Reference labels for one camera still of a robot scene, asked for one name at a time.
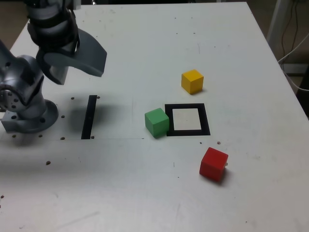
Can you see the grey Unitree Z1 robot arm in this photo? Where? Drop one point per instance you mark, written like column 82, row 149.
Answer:
column 24, row 72

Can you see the green cube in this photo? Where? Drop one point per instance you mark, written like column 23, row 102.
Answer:
column 157, row 122

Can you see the black tape square outline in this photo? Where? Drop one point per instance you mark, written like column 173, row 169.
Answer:
column 186, row 106

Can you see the yellow cube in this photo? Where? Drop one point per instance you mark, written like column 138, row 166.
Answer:
column 192, row 81

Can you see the red cube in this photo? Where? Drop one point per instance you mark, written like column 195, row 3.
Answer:
column 212, row 164

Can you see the black tape strip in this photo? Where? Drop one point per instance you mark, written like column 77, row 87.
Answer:
column 88, row 118

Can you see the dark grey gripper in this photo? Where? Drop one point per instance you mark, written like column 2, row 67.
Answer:
column 60, row 49

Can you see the white metal frame post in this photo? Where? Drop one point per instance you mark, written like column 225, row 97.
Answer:
column 277, row 19

